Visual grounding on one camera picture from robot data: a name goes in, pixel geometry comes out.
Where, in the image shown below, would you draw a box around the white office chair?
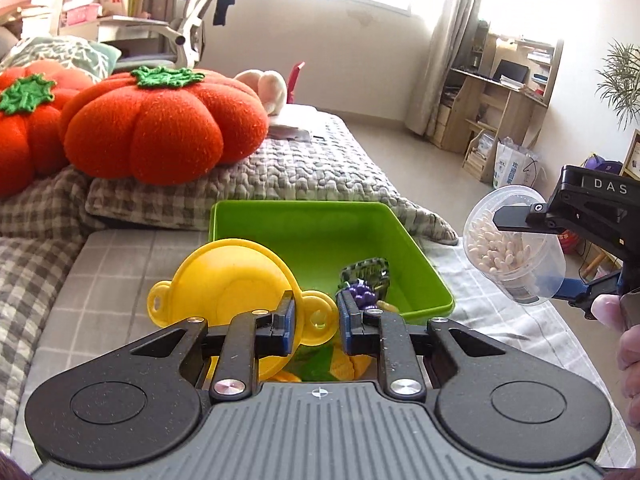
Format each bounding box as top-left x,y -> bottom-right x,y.
102,0 -> 235,73

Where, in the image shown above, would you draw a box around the toy corn cob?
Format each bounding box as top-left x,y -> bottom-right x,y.
284,344 -> 372,382

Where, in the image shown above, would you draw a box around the person's right hand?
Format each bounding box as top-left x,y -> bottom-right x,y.
591,295 -> 640,430

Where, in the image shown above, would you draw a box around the green plastic storage bin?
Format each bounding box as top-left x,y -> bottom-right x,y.
209,200 -> 454,324

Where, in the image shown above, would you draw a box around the grey checked pillow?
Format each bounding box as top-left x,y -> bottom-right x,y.
86,113 -> 458,245

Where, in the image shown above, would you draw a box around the green potted plant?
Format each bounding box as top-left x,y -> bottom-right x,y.
597,40 -> 640,128

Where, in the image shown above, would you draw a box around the pink plush toy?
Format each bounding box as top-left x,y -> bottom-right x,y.
234,70 -> 288,116

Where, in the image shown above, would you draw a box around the beige curtain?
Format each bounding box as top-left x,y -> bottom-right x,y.
404,0 -> 482,138

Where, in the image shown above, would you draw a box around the clear cotton swab jar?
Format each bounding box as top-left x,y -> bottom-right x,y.
463,185 -> 566,304

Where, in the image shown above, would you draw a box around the wooden desk shelf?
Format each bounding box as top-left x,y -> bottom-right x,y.
432,21 -> 564,183

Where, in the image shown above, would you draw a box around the orange pumpkin cushion right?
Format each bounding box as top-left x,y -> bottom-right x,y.
58,66 -> 269,186

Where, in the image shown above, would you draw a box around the translucent tan rubber hand toy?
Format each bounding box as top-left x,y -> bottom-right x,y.
376,300 -> 399,313

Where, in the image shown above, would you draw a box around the beige starfish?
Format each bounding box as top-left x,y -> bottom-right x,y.
340,258 -> 390,300

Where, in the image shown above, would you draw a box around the yellow plastic toy pot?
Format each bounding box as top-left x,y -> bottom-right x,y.
146,238 -> 340,398

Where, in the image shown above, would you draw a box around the orange pumpkin cushion left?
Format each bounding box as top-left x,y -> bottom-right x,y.
0,60 -> 93,198

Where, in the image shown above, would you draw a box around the red lantern bag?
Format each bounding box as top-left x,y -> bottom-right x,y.
558,230 -> 582,255

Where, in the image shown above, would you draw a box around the grey checked quilt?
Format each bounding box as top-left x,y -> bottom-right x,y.
1,167 -> 104,455

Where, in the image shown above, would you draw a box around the white paper bag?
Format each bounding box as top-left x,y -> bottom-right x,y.
492,138 -> 540,188

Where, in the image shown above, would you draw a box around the purple toy grapes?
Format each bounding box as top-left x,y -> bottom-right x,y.
347,281 -> 378,310

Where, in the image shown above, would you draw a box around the orange pumpkin cushion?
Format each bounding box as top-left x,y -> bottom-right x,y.
0,60 -> 93,198
58,66 -> 269,186

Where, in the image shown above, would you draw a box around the floral green pillow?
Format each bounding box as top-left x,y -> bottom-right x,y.
1,36 -> 122,81

